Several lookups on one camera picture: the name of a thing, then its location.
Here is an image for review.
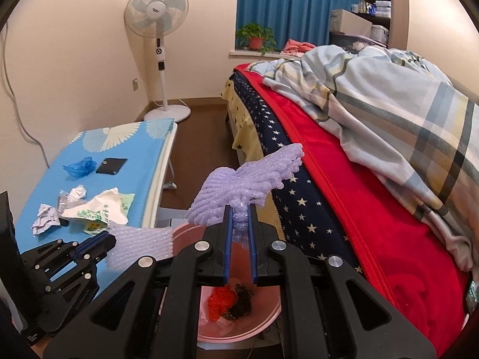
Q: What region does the red plastic bag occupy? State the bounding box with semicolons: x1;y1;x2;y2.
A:
207;285;238;322

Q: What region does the white standing fan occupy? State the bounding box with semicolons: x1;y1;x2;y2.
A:
123;0;191;122

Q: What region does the purple foam net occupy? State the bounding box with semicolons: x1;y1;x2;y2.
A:
106;224;173;271
186;144;304;243

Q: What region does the grey wall cable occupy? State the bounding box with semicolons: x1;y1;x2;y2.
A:
1;22;51;169

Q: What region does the star patterned bed sheet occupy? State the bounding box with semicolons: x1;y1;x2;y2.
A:
222;68;362;273

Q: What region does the black floral scrunchie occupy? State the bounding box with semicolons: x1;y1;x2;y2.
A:
223;284;252;321

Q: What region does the pink folded cloth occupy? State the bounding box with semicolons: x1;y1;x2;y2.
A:
282;39;316;57

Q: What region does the wooden bookshelf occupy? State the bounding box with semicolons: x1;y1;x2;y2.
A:
351;0;409;49

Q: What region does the white bag green print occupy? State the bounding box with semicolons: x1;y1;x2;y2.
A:
60;188;135;235

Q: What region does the white printed paper sheet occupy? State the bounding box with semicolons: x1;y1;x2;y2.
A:
32;203;61;236

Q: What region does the wall socket with plug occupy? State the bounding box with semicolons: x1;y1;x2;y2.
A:
132;78;148;91

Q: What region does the red blanket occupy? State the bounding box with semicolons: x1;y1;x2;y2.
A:
224;65;469;354

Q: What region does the blue patterned table mat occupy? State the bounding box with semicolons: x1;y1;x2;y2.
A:
16;118;178;289

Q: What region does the white cardboard box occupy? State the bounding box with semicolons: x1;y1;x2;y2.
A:
330;9;372;37

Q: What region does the blue plastic bag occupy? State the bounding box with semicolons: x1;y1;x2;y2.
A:
63;156;97;179

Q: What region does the grey storage box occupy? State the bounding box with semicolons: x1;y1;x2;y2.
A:
330;32;387;54

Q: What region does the plaid blue quilt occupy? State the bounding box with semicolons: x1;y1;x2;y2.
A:
249;45;478;272

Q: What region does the potted green plant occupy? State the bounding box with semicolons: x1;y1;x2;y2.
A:
235;23;277;54

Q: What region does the crumpled white tissue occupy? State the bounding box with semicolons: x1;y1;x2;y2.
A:
68;185;87;202

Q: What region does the clear plastic wrapper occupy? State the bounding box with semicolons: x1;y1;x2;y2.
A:
57;191;85;215

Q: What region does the blue curtain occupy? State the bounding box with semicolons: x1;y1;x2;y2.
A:
236;0;360;49

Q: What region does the pink trash bin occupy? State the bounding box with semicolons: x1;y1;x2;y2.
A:
169;223;283;345

